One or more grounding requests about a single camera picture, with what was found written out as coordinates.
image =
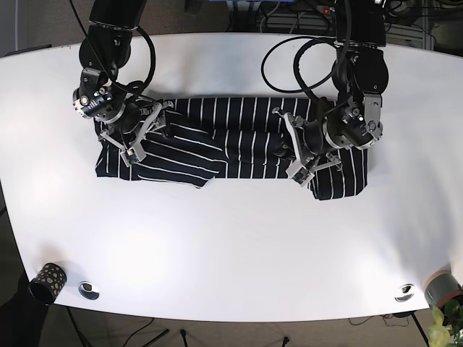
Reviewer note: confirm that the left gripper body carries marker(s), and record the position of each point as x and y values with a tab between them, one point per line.
304	144

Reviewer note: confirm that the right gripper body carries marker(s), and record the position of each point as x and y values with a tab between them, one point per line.
122	130

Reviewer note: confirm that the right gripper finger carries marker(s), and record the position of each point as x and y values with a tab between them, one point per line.
165	128

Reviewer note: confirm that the black white striped T-shirt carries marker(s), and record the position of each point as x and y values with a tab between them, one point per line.
215	138

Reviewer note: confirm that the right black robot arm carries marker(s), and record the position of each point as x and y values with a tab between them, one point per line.
104	51

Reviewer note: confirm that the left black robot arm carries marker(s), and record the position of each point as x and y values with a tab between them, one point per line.
360	76

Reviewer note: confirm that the right metal table grommet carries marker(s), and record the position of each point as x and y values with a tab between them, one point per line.
404	293

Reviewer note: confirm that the metal table grommet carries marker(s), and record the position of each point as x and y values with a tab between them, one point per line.
88	290
404	293

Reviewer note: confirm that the left metal table grommet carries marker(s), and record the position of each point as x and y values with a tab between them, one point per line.
88	290

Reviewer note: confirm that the grey plant pot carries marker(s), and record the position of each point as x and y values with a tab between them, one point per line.
442	287

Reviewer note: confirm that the black floral cup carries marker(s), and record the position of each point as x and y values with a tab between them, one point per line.
48	283

